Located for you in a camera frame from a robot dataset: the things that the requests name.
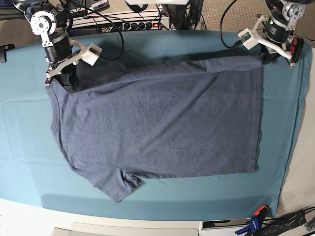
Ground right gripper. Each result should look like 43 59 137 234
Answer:
44 33 79 93

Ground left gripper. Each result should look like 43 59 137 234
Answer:
260 16 294 68

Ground blue-grey heathered T-shirt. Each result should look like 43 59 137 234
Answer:
47 56 262 202

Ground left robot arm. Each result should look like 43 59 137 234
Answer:
262 0 311 68

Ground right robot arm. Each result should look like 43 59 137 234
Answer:
13 0 79 93

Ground orange black clamp right edge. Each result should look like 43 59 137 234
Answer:
289 37 304 66

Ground black clamp left edge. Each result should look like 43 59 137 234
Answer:
0 43 15 63

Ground white power strip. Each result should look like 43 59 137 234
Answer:
71 16 171 31

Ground teal table cloth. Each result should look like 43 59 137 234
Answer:
0 44 312 221

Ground blue orange clamp bottom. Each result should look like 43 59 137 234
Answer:
235 205 269 236

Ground black plastic bag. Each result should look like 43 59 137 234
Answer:
258 207 315 236

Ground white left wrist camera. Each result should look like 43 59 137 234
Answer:
237 28 258 50

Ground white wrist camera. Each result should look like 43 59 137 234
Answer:
80 44 102 66
237 28 258 50

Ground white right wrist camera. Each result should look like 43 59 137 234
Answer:
80 44 102 66

